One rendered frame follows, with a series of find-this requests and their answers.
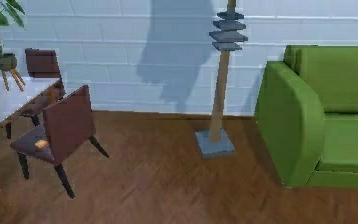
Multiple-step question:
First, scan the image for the wooden floor lamp grey base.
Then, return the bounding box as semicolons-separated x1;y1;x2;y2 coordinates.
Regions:
195;0;249;159

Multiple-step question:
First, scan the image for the dark brown chair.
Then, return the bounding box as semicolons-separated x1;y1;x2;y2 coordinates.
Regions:
19;48;67;128
10;84;110;200

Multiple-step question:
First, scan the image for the green sofa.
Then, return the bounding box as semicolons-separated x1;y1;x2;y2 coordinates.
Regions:
254;44;358;191

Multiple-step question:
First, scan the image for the white table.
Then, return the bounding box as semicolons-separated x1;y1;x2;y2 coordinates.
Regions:
0;75;62;140

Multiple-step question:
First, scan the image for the green house plant in pot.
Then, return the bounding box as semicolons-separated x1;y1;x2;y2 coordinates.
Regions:
0;0;27;93

